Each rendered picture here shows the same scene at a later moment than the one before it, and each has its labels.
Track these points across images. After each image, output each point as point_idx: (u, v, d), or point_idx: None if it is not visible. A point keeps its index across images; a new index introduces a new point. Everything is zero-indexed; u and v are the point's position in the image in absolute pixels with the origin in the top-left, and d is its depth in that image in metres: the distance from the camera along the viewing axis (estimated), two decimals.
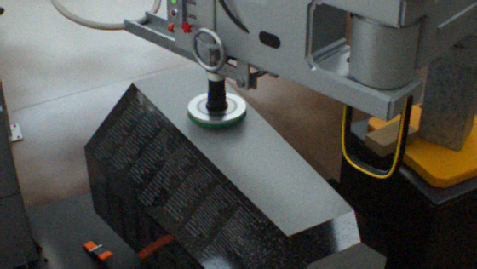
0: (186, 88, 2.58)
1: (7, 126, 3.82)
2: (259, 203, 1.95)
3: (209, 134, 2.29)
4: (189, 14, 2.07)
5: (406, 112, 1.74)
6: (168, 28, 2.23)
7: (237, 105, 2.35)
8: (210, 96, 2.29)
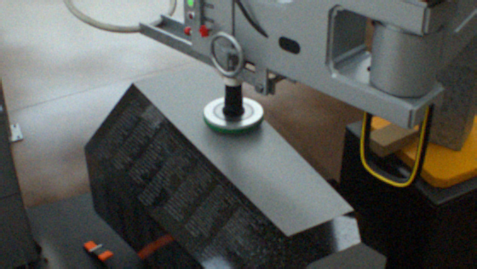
0: (186, 88, 2.58)
1: (7, 126, 3.82)
2: (259, 203, 1.95)
3: (209, 134, 2.29)
4: (207, 18, 2.04)
5: (428, 121, 1.70)
6: (184, 31, 2.20)
7: (251, 116, 2.28)
8: (227, 101, 2.26)
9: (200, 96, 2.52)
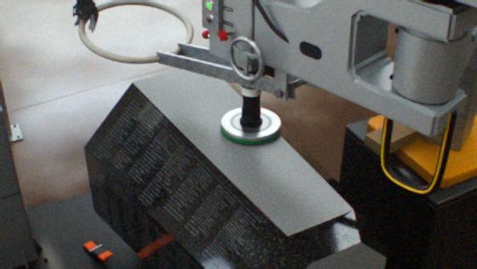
0: (186, 88, 2.58)
1: (7, 126, 3.82)
2: (259, 203, 1.95)
3: (209, 134, 2.29)
4: (226, 21, 2.02)
5: (450, 128, 1.67)
6: (202, 35, 2.17)
7: (268, 127, 2.27)
8: (244, 112, 2.25)
9: (200, 96, 2.52)
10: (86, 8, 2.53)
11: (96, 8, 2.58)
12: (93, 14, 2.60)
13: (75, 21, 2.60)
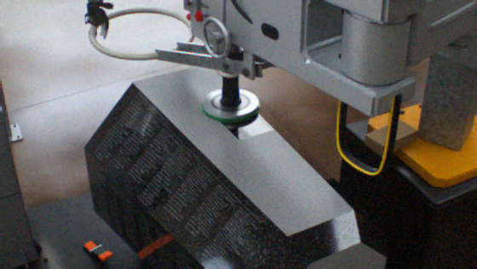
0: (186, 88, 2.58)
1: (7, 126, 3.82)
2: (259, 203, 1.95)
3: (209, 134, 2.29)
4: (203, 4, 2.15)
5: (394, 111, 1.75)
6: (186, 16, 2.32)
7: None
8: (224, 92, 2.39)
9: (200, 96, 2.52)
10: (96, 15, 2.80)
11: (106, 15, 2.85)
12: (104, 22, 2.86)
13: (89, 30, 2.87)
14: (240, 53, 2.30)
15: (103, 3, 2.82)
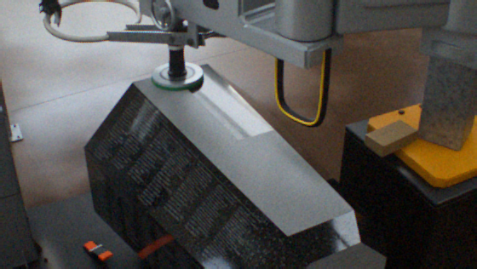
0: None
1: (7, 126, 3.82)
2: (259, 203, 1.95)
3: (209, 134, 2.29)
4: None
5: (326, 63, 2.00)
6: None
7: (174, 81, 2.58)
8: (170, 64, 2.59)
9: (200, 96, 2.52)
10: (49, 4, 2.95)
11: (60, 4, 3.00)
12: (57, 10, 3.01)
13: (43, 18, 3.01)
14: (184, 27, 2.51)
15: None
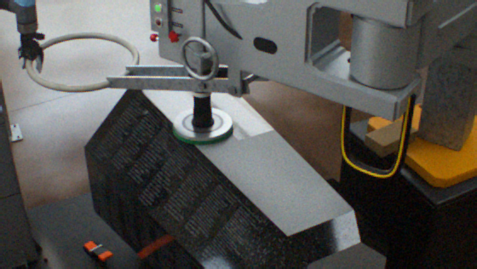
0: None
1: (7, 126, 3.82)
2: (259, 203, 1.95)
3: None
4: (175, 23, 2.01)
5: (410, 111, 1.75)
6: (150, 38, 2.15)
7: (219, 128, 2.27)
8: (197, 113, 2.25)
9: None
10: (31, 48, 2.52)
11: (41, 48, 2.57)
12: (38, 54, 2.58)
13: (22, 65, 2.58)
14: (212, 71, 2.18)
15: (36, 34, 2.54)
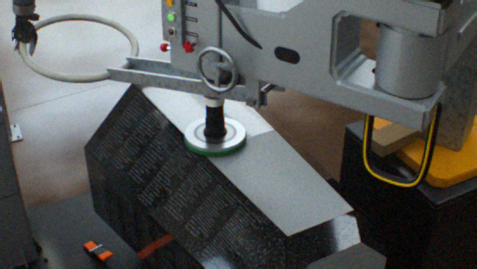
0: None
1: (7, 126, 3.82)
2: (259, 203, 1.95)
3: None
4: (190, 32, 1.94)
5: (436, 120, 1.71)
6: (160, 48, 2.08)
7: (195, 136, 2.22)
8: (209, 123, 2.19)
9: (200, 96, 2.52)
10: (25, 31, 2.35)
11: (36, 30, 2.41)
12: (32, 37, 2.42)
13: (14, 46, 2.41)
14: None
15: (31, 16, 2.38)
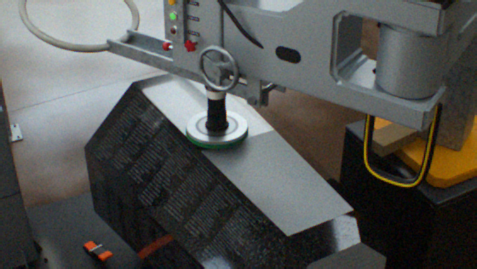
0: (186, 88, 2.58)
1: (7, 126, 3.82)
2: (259, 203, 1.95)
3: None
4: (192, 31, 1.95)
5: (436, 120, 1.71)
6: (163, 47, 2.09)
7: (214, 136, 2.17)
8: (211, 116, 2.18)
9: (200, 96, 2.52)
10: None
11: None
12: None
13: None
14: None
15: None
